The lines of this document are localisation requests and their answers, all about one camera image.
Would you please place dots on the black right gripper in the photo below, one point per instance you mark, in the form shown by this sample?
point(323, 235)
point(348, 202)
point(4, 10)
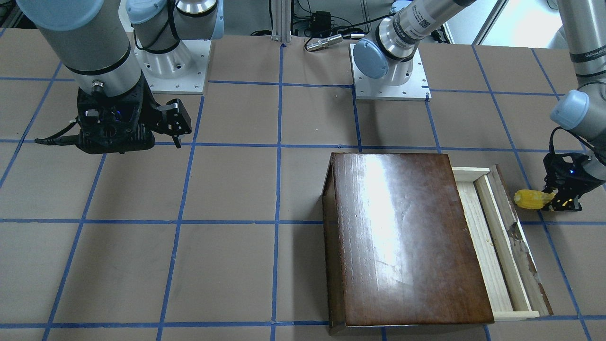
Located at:
point(148, 112)

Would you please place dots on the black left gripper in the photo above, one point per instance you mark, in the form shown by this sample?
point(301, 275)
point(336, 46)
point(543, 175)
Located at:
point(564, 198)

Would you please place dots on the yellow toy corn cob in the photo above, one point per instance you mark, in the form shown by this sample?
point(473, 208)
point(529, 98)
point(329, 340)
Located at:
point(532, 199)

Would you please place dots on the wooden drawer with white handle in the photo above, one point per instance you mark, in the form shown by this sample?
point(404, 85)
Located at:
point(513, 284)

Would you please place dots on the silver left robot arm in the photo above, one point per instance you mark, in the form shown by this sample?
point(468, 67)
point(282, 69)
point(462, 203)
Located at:
point(580, 112)

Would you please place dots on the silver metal cylinder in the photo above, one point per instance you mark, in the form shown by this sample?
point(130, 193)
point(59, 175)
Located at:
point(323, 43)

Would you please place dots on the dark brown wooden box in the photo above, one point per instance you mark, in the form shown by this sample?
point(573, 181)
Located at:
point(398, 250)

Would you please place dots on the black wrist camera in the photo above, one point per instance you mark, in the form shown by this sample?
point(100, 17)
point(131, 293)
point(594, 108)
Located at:
point(570, 166)

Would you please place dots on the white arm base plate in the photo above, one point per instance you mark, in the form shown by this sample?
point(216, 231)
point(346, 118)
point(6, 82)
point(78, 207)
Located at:
point(180, 71)
point(402, 82)

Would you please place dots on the aluminium frame post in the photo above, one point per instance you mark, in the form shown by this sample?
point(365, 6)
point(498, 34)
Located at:
point(281, 21)

